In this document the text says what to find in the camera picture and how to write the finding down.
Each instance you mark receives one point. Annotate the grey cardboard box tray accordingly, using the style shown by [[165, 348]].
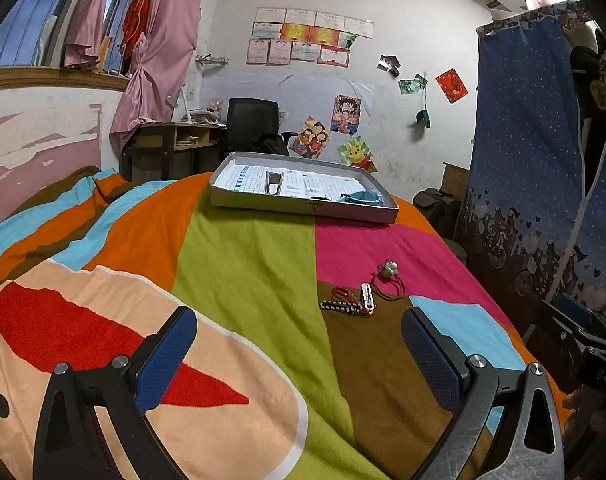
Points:
[[293, 210]]

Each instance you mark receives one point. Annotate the white bar hair clip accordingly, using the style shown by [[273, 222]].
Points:
[[368, 296]]

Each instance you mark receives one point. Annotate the wooden desk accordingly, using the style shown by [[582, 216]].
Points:
[[153, 132]]

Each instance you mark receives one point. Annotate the blue printed curtain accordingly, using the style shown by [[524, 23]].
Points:
[[523, 135]]

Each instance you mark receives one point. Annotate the stack of papers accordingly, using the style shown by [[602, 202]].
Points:
[[204, 116]]

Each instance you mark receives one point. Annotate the olive backpack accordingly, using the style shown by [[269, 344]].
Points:
[[438, 210]]

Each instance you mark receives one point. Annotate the green photo prints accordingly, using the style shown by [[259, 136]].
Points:
[[413, 85]]

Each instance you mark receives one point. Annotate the wooden window sill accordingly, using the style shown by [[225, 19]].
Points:
[[48, 79]]

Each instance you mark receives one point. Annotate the yellow bear poster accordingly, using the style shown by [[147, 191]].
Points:
[[358, 156]]

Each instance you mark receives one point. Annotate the cartoon boy poster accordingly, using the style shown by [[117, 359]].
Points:
[[346, 114]]

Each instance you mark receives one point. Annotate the black beaded hair clip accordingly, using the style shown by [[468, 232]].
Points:
[[338, 305]]

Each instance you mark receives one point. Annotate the barred window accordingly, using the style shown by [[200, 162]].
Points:
[[28, 25]]

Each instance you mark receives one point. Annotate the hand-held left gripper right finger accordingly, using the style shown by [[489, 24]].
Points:
[[430, 355]]

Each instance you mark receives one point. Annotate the colourful patchwork blanket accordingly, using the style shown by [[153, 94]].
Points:
[[233, 285]]

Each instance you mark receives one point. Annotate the black office chair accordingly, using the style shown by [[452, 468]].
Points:
[[250, 117]]

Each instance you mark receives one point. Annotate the green wall hook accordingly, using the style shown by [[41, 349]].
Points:
[[423, 119]]

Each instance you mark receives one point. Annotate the red paper square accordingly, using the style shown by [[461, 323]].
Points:
[[452, 85]]

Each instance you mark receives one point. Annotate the small pink curtain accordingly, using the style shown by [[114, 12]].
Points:
[[88, 25]]

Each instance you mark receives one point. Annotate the large pink curtain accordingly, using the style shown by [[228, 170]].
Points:
[[158, 60]]

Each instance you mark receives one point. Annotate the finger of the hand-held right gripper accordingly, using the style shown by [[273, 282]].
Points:
[[555, 330], [573, 307]]

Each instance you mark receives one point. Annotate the dark photo prints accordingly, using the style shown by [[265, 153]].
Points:
[[389, 64]]

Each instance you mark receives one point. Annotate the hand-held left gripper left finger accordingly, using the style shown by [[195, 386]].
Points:
[[165, 355]]

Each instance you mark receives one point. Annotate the black bag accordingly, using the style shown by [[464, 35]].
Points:
[[268, 144]]

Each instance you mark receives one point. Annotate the red hair clip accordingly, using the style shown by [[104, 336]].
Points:
[[340, 291]]

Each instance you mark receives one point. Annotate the red hanging decoration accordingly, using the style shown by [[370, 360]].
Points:
[[133, 25]]

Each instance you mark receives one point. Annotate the person's right hand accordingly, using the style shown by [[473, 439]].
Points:
[[575, 407]]

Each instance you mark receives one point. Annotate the printed white paper sheet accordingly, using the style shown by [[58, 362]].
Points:
[[308, 182]]

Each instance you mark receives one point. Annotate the row of wall certificates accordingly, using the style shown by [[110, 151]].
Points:
[[303, 35]]

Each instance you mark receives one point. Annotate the cartoon family poster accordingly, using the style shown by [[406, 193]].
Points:
[[310, 139]]

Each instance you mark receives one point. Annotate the dark hanging garment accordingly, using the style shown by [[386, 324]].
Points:
[[590, 80]]

